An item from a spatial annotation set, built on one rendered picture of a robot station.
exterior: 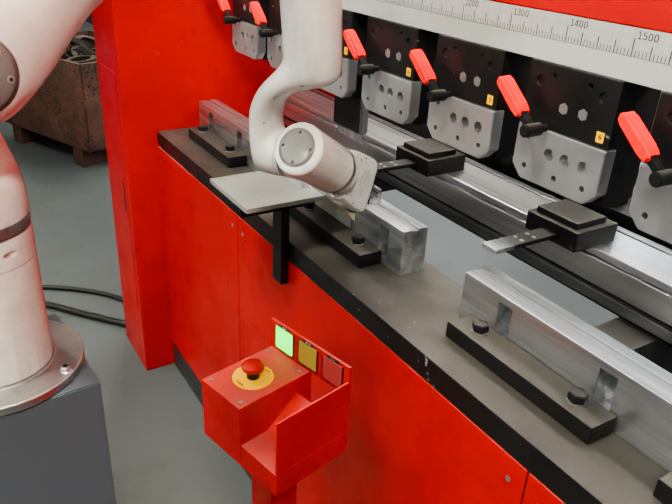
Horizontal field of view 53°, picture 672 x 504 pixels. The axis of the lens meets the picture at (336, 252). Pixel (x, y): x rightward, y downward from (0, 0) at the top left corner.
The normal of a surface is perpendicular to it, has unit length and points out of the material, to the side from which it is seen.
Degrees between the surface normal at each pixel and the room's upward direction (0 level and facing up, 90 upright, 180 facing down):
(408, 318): 0
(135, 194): 90
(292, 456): 90
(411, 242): 90
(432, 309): 0
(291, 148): 60
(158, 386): 0
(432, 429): 90
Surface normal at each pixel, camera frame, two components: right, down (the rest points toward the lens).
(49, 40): 0.98, 0.10
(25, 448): 0.58, 0.39
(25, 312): 0.91, 0.22
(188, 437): 0.04, -0.89
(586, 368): -0.85, 0.20
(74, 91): -0.59, 0.33
